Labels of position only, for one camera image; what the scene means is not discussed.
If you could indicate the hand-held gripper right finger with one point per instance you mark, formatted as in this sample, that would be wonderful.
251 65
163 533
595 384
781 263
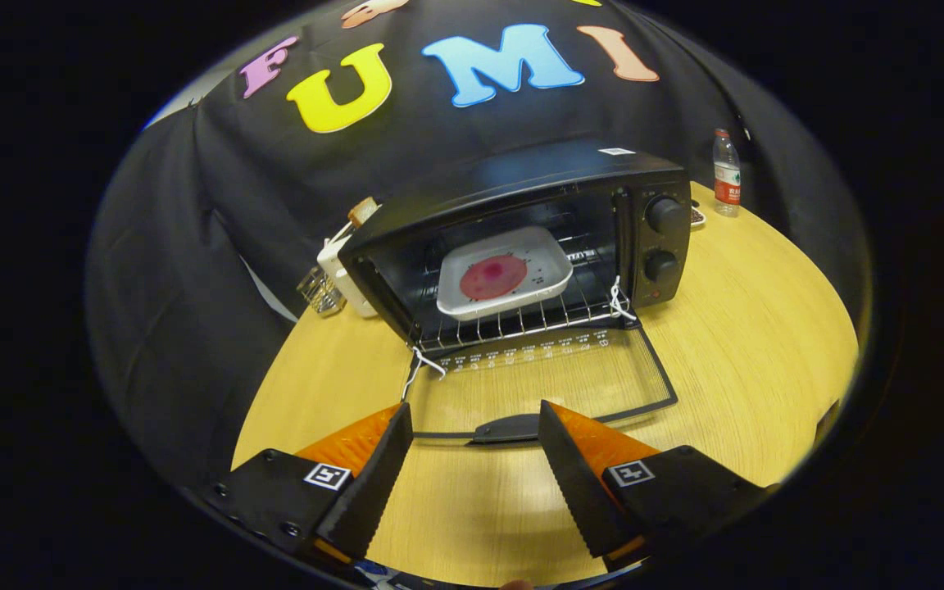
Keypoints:
577 483

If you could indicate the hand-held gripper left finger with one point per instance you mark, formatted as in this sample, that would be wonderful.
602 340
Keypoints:
374 483

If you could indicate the pink round bun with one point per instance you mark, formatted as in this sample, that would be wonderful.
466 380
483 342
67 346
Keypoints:
493 277

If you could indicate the white square tray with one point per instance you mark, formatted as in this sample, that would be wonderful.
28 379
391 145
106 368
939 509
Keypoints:
542 262

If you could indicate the black toaster oven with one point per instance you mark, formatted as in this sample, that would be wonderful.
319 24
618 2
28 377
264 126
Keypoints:
521 176

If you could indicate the white bread toaster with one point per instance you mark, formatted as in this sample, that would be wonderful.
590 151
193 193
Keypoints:
342 274

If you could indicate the brown toast slice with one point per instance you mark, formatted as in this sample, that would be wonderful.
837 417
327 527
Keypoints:
363 211

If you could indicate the white divided bean dish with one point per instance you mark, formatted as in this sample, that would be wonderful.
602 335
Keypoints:
696 217

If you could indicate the black backdrop cloth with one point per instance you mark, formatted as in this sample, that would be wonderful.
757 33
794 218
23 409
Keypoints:
193 246

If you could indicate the clear plastic water bottle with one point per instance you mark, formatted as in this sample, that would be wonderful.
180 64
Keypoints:
727 176

